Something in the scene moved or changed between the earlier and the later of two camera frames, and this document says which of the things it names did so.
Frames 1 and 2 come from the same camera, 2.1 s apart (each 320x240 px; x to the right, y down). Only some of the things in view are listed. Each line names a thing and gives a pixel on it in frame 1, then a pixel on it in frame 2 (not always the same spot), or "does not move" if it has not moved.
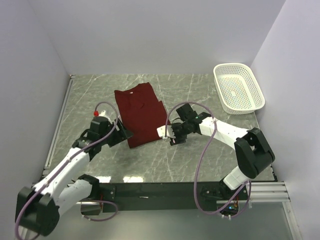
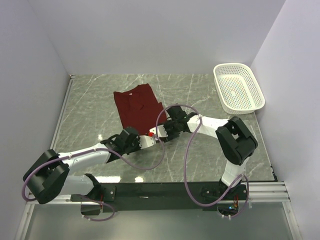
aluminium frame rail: [269, 192] does not move
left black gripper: [121, 134] → [137, 147]
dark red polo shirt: [141, 112] does not move
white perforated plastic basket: [238, 88] does not move
